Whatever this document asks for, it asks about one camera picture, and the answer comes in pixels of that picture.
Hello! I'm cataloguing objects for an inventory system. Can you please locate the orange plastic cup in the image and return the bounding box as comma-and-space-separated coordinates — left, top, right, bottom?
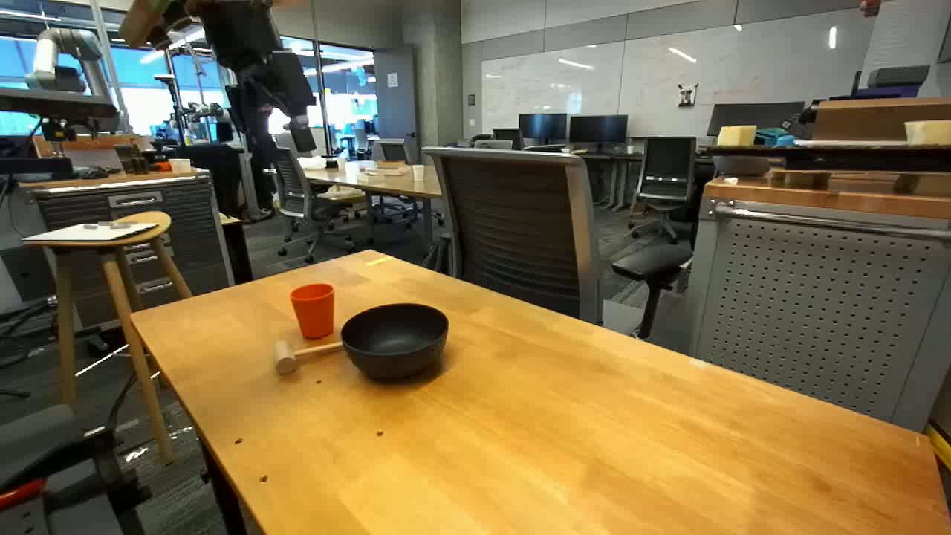
290, 281, 333, 338

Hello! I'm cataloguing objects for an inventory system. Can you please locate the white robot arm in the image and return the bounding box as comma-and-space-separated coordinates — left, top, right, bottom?
119, 0, 315, 164

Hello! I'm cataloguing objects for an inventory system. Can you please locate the black bowl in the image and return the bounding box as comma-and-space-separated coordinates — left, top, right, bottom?
341, 302, 448, 382

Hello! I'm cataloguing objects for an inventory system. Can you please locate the light wooden background desk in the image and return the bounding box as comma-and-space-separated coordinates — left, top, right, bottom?
299, 161, 442, 249

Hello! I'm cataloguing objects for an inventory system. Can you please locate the black computer monitor left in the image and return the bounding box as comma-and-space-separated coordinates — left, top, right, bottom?
520, 112, 568, 146

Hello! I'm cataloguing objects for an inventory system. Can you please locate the black computer monitor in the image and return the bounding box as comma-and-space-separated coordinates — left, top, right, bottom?
569, 115, 627, 148
520, 112, 568, 146

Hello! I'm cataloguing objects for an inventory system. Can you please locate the black computer monitor right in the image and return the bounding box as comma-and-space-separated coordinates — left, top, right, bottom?
569, 115, 627, 148

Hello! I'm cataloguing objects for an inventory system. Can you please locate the small wooden mallet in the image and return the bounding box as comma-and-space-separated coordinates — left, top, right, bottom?
274, 342, 339, 375

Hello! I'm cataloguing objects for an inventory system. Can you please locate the black office chair background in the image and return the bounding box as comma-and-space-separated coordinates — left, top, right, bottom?
633, 136, 694, 243

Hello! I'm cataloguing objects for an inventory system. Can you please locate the grey drawer cabinet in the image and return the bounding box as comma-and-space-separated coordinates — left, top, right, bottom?
17, 170, 237, 326

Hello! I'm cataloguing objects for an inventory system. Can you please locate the round wooden stool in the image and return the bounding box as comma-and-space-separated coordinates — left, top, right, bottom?
42, 212, 189, 463

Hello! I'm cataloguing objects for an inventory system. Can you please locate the white paper on stool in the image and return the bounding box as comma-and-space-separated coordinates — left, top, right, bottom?
23, 223, 155, 247

